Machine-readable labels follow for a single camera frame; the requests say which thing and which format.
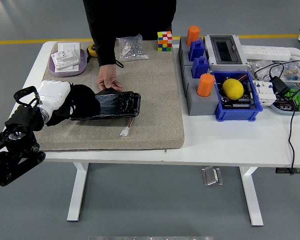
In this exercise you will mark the orange cylinder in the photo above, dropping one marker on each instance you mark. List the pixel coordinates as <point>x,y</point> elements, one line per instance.
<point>193,35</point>
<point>205,85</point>

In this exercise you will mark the yellow tape measure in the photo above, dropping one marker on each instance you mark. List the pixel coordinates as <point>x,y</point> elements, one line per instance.
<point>92,50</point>

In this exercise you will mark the clear bag of white rings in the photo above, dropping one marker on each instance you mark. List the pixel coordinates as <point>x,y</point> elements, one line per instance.
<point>258,68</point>

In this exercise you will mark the white table leg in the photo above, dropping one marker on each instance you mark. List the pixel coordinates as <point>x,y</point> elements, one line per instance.
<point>77,192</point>
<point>252,197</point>

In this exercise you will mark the grey-brown mat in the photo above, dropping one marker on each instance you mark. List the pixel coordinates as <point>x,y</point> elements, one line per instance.
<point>152,100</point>

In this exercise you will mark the yellow lemon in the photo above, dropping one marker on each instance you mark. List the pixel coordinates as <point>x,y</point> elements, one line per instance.
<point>233,89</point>

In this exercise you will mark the brown cylinder part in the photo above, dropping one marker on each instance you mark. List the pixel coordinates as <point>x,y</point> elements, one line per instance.
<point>242,77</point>

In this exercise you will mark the black desk control box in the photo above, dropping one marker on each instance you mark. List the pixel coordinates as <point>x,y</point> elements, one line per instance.
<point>282,171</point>

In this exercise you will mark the silver metal bracket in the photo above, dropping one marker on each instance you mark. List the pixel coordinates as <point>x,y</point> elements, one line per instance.
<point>212,176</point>

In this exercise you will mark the white circuit breaker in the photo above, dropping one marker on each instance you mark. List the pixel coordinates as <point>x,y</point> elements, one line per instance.
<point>265,95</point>

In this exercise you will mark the black power adapter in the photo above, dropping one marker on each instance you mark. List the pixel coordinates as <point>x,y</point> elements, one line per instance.
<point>280,86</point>

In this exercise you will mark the dark circuit board in dish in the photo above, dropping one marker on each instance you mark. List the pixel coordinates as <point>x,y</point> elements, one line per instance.
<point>286,105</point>

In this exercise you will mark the green plastic part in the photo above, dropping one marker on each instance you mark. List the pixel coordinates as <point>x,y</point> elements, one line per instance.
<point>299,101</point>

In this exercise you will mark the person's right hand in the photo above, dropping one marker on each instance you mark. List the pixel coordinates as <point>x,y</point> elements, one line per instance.
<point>108,76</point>

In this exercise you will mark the silver machined metal block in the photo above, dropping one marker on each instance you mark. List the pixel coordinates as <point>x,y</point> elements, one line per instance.
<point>65,58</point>

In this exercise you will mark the purple oval tray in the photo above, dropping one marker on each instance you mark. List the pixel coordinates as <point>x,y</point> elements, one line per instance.
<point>82,67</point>

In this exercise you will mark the colourful puzzle cube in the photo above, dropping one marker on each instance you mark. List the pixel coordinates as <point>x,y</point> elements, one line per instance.
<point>164,41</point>

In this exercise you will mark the blue plastic bin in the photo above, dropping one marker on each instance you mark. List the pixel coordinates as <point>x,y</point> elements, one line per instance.
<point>237,115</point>

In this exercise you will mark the clear bag of blue parts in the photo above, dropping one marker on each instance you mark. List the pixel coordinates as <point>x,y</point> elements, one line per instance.
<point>293,72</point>

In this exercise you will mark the black panel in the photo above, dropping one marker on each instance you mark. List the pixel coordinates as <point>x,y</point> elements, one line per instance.
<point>120,105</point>

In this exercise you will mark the person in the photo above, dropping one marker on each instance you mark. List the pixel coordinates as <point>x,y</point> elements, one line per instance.
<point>140,15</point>

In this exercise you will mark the white distribution box dark window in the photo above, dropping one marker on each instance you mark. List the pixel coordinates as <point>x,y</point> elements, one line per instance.
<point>225,51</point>

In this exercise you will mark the grey base block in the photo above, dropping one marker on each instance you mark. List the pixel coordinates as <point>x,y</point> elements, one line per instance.
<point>183,45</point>
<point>184,58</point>
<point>202,106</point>
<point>187,76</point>

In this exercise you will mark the dark circuit board in bin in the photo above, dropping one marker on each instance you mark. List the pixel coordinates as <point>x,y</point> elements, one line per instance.
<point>240,104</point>

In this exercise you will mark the white power strip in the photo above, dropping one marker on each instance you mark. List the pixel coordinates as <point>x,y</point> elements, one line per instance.
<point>265,52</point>

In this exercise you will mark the clear bag of metal nuts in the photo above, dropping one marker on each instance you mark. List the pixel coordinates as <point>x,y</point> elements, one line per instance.
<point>132,48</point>

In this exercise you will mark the blue square peg block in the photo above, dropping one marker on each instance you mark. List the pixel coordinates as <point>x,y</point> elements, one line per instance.
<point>200,68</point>
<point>197,51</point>

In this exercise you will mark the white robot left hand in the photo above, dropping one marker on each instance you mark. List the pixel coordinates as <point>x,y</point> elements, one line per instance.
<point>53,95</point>

